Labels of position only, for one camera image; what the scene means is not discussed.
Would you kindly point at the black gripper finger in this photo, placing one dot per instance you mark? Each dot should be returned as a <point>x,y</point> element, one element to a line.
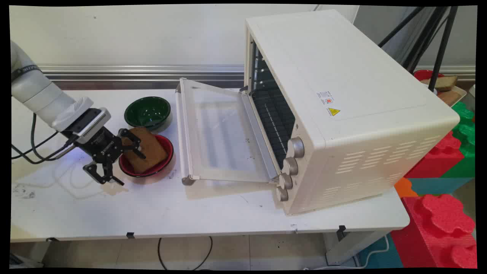
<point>133,144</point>
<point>102,172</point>

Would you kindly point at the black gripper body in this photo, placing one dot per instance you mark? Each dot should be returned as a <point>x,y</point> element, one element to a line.
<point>104,146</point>

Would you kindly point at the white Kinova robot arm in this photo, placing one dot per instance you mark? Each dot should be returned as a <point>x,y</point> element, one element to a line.
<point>40,95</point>

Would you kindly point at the brown bread slice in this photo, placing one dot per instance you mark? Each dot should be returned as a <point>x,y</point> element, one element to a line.
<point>152,150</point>

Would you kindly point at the green bowl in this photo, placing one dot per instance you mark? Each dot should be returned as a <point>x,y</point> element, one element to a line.
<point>147,111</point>

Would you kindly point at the small black table clip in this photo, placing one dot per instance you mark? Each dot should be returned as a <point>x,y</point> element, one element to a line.
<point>130,235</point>

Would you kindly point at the glass oven door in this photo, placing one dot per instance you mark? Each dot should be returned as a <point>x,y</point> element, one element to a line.
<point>220,133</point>

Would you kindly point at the large silver oven knob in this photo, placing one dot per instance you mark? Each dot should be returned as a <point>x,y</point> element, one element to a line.
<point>296,147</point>

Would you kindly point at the white info sticker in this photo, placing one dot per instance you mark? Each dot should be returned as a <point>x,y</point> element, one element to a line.
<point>325,97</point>

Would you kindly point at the yellow warning sticker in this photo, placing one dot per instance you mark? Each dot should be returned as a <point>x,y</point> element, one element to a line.
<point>334,112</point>

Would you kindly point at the cream toaster oven body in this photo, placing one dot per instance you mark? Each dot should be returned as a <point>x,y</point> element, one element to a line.
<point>342,114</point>

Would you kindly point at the large black table clip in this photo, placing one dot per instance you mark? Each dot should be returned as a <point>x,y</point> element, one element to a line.
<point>342,231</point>

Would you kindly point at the white table leg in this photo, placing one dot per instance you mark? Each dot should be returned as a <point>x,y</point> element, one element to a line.
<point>350,245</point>

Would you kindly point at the orange foam block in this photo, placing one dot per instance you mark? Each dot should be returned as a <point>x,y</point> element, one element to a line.
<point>405,188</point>

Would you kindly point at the background red bowl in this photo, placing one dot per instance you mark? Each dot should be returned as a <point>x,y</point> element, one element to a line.
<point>424,74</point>

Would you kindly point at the small red foam block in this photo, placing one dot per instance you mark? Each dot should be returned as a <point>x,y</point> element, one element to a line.
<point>437,158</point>

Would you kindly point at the teal foam block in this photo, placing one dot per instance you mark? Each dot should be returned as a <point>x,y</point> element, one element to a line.
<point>437,185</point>

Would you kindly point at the background bread slice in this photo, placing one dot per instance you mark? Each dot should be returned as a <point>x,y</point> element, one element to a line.
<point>445,82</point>

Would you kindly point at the big red foam block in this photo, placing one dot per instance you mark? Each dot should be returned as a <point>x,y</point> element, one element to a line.
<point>441,232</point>

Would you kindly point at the cream plastic tray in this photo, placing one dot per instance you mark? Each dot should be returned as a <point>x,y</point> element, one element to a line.
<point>452,97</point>

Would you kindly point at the green foam block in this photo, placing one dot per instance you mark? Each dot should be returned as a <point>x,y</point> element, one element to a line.
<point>465,129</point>

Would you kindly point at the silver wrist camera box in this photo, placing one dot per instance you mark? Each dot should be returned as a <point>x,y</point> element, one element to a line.
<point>91,122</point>

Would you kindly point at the aluminium wall rail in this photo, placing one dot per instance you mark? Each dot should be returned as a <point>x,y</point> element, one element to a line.
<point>140,72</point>

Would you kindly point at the black camera tripod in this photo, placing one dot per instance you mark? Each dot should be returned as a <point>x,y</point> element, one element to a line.
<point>437,42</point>

